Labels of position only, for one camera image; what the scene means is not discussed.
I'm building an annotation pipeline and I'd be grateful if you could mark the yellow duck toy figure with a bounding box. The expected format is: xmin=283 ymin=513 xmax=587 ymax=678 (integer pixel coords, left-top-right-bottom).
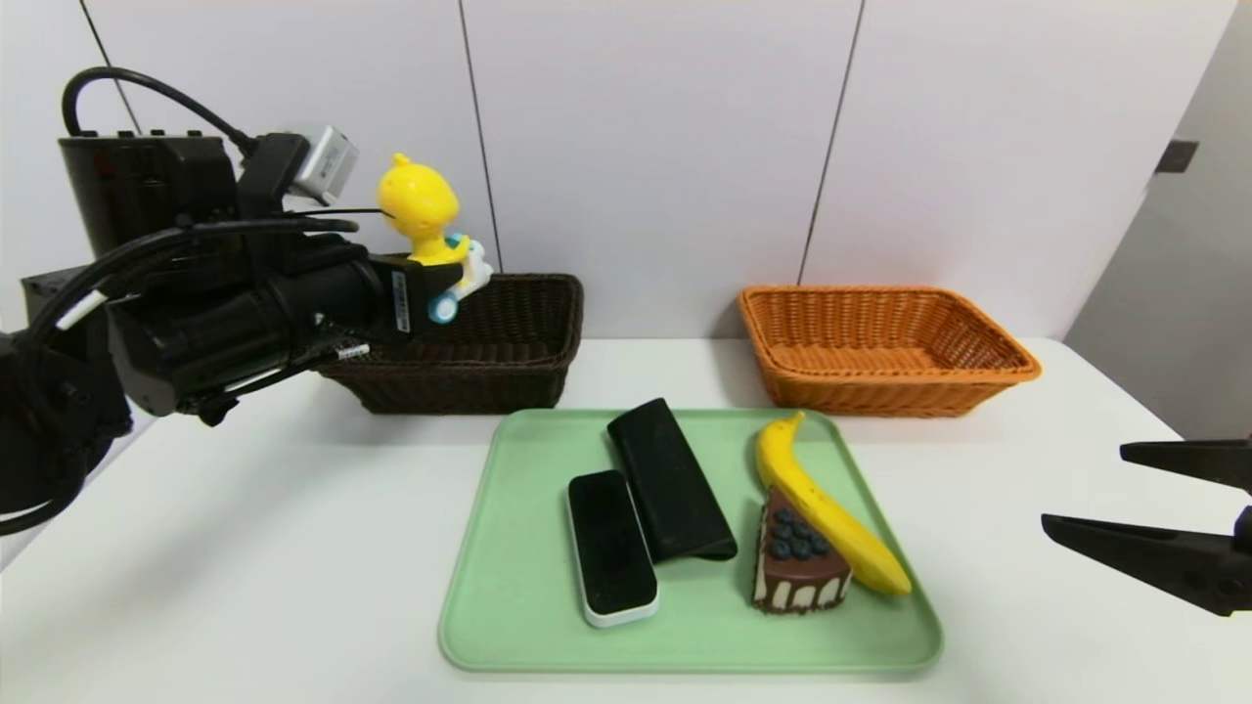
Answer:
xmin=378 ymin=153 xmax=493 ymax=325

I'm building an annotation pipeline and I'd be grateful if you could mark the orange wicker basket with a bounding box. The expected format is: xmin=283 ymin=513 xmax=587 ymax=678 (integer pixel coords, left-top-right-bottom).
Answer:
xmin=738 ymin=285 xmax=1042 ymax=419

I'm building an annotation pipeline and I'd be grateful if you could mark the black camera cable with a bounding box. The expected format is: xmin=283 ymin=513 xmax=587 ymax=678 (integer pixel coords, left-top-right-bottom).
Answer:
xmin=62 ymin=66 xmax=257 ymax=155

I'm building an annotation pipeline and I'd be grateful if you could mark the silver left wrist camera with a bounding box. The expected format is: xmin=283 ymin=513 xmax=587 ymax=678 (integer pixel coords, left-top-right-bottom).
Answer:
xmin=293 ymin=125 xmax=360 ymax=206

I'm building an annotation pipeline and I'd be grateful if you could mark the yellow banana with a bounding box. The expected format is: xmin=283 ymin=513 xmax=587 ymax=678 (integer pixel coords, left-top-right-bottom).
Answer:
xmin=753 ymin=412 xmax=913 ymax=597

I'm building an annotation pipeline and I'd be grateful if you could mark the black leather glasses case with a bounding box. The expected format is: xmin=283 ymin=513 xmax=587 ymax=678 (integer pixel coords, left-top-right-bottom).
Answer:
xmin=606 ymin=397 xmax=738 ymax=564

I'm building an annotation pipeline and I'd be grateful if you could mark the green plastic tray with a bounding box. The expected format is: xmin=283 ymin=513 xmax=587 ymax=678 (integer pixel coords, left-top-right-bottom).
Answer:
xmin=437 ymin=408 xmax=944 ymax=673

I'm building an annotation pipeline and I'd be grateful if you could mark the chocolate blueberry cake slice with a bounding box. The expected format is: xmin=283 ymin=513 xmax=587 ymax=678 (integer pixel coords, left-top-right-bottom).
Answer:
xmin=750 ymin=486 xmax=851 ymax=614

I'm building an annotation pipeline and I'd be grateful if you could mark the black looped joint cable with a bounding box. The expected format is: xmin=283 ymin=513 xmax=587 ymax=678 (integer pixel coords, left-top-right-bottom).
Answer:
xmin=0 ymin=469 xmax=89 ymax=537

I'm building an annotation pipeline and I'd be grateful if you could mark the dark brown wicker basket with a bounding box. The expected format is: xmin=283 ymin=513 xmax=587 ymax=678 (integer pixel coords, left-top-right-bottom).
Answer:
xmin=318 ymin=273 xmax=585 ymax=416

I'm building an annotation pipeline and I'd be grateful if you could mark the black felt eraser white base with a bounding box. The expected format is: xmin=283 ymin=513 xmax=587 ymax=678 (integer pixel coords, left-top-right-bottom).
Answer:
xmin=567 ymin=469 xmax=660 ymax=629

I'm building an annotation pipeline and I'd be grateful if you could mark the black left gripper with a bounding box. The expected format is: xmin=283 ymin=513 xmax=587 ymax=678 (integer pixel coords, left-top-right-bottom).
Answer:
xmin=274 ymin=251 xmax=465 ymax=346

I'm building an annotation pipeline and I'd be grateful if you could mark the black cable white tag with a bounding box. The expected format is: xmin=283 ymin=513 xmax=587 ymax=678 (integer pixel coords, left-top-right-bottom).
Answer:
xmin=24 ymin=217 xmax=360 ymax=338

